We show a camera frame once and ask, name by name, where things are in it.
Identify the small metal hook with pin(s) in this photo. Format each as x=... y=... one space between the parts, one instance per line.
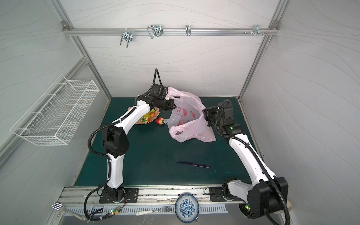
x=188 y=30

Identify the metal bracket with screws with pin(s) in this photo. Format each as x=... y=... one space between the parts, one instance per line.
x=256 y=32

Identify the blue white patterned plate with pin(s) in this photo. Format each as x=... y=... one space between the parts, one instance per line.
x=187 y=208

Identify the beige scalloped fruit bowl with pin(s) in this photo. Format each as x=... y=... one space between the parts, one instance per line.
x=152 y=119

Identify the red strawberry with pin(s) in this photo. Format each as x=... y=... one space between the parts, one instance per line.
x=145 y=119

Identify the aluminium cross rail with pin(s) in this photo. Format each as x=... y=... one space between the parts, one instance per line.
x=168 y=32

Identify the white handled fork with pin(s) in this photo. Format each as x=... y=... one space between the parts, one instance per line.
x=163 y=209

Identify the red yellow peach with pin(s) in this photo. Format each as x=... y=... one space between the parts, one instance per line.
x=160 y=121

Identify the pink plastic bag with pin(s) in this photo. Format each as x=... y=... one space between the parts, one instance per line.
x=187 y=120

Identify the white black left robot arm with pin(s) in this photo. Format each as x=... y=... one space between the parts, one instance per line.
x=115 y=140

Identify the green pear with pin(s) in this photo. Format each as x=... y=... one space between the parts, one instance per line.
x=150 y=114

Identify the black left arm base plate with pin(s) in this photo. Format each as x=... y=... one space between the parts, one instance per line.
x=121 y=195

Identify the metal hook clamp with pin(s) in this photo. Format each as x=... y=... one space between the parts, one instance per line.
x=155 y=31

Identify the metal u-bolt clamp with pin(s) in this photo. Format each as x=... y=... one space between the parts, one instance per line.
x=126 y=37

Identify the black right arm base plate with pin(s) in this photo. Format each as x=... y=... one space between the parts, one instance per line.
x=216 y=194

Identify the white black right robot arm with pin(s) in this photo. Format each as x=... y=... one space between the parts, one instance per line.
x=266 y=193

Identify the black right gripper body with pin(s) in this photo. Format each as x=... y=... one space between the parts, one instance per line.
x=207 y=116

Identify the dark purple knife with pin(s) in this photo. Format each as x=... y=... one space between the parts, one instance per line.
x=193 y=164

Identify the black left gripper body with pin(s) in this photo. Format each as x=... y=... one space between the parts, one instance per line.
x=163 y=104

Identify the white wire basket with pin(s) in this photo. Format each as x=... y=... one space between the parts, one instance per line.
x=54 y=118

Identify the silver fork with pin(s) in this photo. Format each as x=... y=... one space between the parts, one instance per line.
x=62 y=208

